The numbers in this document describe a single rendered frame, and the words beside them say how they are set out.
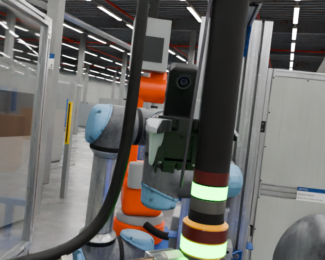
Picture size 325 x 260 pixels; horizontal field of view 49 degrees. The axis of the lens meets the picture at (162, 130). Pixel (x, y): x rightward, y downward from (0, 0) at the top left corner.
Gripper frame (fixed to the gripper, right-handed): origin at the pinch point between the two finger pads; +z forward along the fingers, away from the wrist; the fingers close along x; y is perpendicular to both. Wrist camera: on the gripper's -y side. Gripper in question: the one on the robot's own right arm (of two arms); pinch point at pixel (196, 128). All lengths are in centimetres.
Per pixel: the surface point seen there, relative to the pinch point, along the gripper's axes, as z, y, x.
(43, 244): -371, 166, 86
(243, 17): 9.4, -10.5, -1.1
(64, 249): 14.1, 9.5, 11.9
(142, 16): 12.3, -8.7, 7.8
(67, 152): -575, 85, 99
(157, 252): 9.1, 11.2, 4.2
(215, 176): 9.7, 3.8, -0.1
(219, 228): 9.9, 8.5, -1.0
